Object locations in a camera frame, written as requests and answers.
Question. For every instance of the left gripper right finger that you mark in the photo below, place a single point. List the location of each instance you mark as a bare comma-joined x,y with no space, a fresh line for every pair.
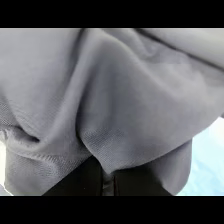
136,185

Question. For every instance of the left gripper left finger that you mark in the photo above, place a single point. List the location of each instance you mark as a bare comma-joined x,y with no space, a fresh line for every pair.
86,181

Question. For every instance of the blue-grey garment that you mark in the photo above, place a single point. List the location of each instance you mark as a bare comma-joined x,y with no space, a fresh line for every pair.
116,100

